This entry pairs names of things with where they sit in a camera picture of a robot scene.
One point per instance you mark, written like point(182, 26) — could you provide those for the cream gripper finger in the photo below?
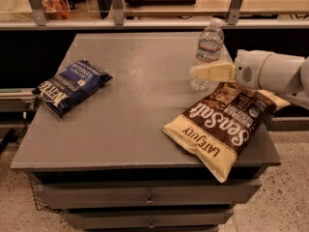
point(215, 71)

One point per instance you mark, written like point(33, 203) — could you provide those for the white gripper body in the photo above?
point(247, 69)

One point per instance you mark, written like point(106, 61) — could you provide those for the clear plastic water bottle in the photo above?
point(210, 43)

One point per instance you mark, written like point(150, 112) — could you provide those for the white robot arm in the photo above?
point(284, 75)

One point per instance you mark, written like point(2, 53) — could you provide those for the brown Sea Salt chip bag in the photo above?
point(217, 127)

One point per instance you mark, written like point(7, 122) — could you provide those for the blue Kettle chip bag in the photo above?
point(68, 88)

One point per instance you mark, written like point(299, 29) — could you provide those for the orange bag behind glass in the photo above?
point(59, 7)

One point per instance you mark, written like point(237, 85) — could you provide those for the grey drawer cabinet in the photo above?
point(116, 135)

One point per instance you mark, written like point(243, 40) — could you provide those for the lower grey drawer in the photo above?
point(148, 219)

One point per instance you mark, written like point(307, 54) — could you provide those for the grey drawer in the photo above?
point(146, 194)
point(148, 219)

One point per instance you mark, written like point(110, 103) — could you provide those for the upper grey drawer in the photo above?
point(146, 194)

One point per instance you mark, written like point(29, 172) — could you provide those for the metal shelf rail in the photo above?
point(144, 24)

